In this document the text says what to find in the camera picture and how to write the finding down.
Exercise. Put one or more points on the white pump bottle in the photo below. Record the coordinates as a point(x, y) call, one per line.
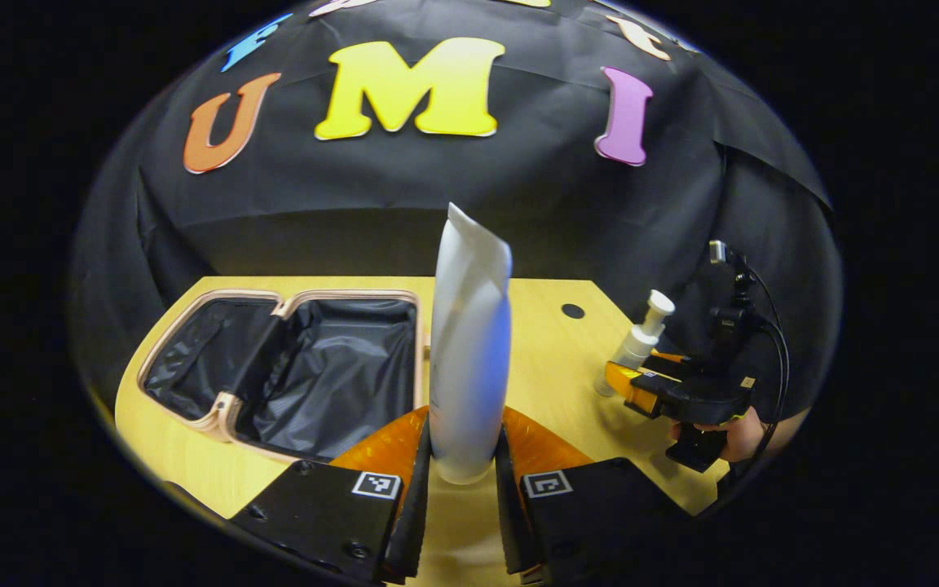
point(637, 342)

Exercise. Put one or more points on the black backdrop cloth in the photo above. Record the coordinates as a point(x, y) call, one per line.
point(518, 187)

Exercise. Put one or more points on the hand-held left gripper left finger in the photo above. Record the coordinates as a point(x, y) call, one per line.
point(416, 522)

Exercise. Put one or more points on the black table grommet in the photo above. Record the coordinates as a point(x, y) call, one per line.
point(573, 311)

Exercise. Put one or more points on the beige suitcase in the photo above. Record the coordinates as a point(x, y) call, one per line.
point(331, 367)

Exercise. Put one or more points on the white squeeze tube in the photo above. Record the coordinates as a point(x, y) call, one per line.
point(469, 342)

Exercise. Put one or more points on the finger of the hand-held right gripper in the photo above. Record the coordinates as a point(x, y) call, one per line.
point(641, 395)
point(669, 363)

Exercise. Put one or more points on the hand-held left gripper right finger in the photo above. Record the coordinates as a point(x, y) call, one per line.
point(509, 522)

